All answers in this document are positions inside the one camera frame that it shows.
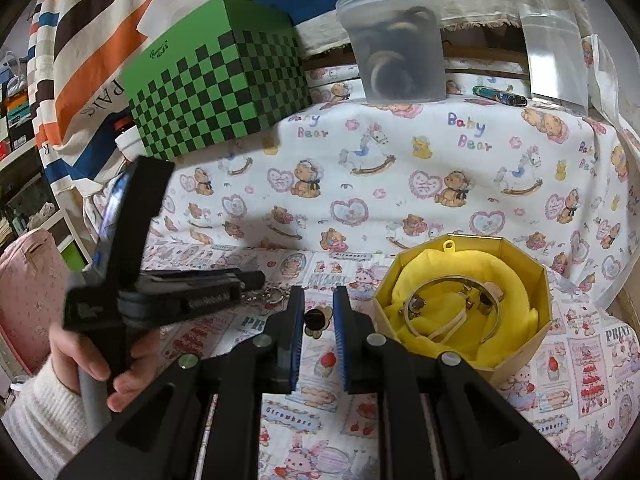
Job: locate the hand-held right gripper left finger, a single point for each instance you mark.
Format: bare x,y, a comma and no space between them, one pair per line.
297,340

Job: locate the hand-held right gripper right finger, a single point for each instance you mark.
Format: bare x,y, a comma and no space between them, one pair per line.
341,340

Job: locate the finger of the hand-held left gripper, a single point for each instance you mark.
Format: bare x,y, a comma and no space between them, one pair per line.
225,279

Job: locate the black gold earring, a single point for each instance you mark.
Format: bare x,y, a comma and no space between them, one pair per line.
315,322

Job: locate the gold octagonal box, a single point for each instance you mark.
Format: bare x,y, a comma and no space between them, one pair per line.
520,357

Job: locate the person's left forearm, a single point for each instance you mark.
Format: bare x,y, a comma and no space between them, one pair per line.
35,425

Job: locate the person's left hand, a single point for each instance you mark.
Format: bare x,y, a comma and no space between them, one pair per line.
142,360

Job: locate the white cup with dark jar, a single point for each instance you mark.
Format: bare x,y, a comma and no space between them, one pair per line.
127,140

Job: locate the red lid jar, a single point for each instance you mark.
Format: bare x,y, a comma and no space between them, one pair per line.
122,124

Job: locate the white thin band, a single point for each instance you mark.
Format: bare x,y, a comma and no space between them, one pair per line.
445,329

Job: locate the storage shelf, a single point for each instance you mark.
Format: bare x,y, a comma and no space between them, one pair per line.
25,170

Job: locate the pink cushion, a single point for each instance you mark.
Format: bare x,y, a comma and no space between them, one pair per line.
30,280

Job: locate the yellow cloth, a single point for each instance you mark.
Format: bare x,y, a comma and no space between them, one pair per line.
450,265

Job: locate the green checkered tissue box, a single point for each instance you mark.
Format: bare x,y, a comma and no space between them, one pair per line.
215,95

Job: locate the bear printed white cloth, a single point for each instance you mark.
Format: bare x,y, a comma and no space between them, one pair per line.
400,185

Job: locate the striped hanging cloth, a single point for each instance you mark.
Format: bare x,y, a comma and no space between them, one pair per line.
100,35

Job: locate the white tissue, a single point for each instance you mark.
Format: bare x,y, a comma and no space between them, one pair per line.
170,10

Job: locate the strawberry printed cloth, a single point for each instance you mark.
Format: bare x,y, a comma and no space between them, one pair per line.
590,360

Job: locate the clear plastic container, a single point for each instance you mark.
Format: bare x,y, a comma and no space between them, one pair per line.
357,35

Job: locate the dark green lighter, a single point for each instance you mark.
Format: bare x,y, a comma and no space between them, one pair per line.
500,95

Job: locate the clear spray bottle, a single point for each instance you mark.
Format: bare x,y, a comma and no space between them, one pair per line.
550,60

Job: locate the wooden rail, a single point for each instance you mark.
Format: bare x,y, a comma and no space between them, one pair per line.
480,55

